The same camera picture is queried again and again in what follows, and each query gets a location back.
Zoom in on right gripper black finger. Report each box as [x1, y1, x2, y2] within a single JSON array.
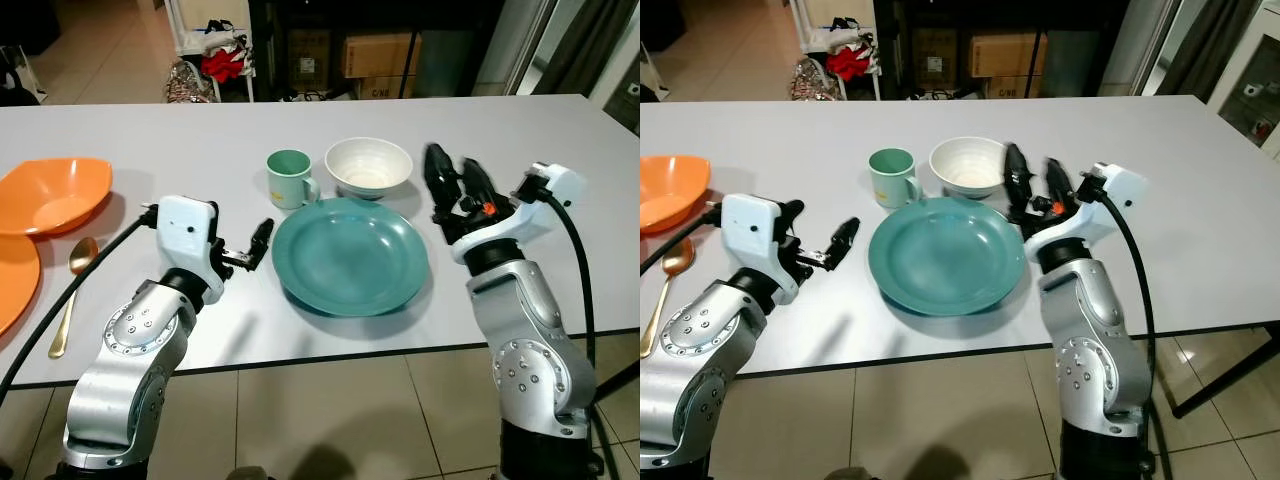
[[458, 157, 497, 208], [1004, 142, 1037, 214], [423, 142, 461, 214], [1042, 157, 1079, 207]]

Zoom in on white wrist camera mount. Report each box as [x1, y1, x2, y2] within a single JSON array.
[[720, 192, 803, 307], [1024, 161, 1149, 257], [448, 161, 589, 265], [155, 195, 227, 304]]

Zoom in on orange round plate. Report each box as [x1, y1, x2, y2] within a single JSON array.
[[0, 234, 44, 337]]

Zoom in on printed brown cardboard box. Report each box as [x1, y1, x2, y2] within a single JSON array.
[[354, 75, 417, 100], [984, 75, 1042, 100]]

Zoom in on white storage rack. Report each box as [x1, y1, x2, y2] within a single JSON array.
[[164, 0, 257, 103], [789, 0, 882, 102]]

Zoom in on teal round plate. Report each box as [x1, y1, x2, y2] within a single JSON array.
[[867, 195, 1028, 318], [271, 196, 432, 319]]

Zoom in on patterned bag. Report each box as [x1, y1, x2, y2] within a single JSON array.
[[164, 57, 217, 104], [789, 57, 837, 102]]

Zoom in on black table leg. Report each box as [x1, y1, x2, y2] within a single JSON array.
[[592, 360, 641, 403], [1164, 333, 1280, 420]]

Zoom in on large brown cardboard box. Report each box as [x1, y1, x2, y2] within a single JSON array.
[[342, 32, 422, 80], [967, 32, 1050, 80]]

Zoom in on orange bowl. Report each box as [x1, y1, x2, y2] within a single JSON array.
[[0, 156, 114, 238], [640, 154, 713, 238]]

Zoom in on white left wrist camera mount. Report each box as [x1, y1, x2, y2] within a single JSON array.
[[155, 195, 227, 304], [720, 192, 803, 307]]

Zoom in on gold spoon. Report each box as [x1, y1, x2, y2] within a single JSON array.
[[47, 236, 100, 360], [640, 236, 697, 360]]

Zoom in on white cabinet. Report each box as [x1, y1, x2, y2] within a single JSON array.
[[1205, 18, 1280, 163]]

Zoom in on grey curtain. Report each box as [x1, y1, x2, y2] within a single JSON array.
[[528, 0, 641, 99], [1154, 0, 1265, 102]]

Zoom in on black shelf unit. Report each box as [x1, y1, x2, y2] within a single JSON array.
[[874, 0, 1133, 100], [247, 0, 503, 102]]

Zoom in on white ceramic bowl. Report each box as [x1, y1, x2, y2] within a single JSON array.
[[324, 136, 415, 201], [928, 135, 1012, 200]]

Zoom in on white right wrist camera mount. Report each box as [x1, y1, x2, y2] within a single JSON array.
[[1024, 161, 1149, 257], [448, 161, 589, 265]]

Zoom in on green mug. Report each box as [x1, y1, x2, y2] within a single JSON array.
[[265, 148, 322, 212], [867, 146, 924, 210]]

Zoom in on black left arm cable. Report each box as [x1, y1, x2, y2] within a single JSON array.
[[0, 204, 161, 403], [640, 204, 724, 276]]

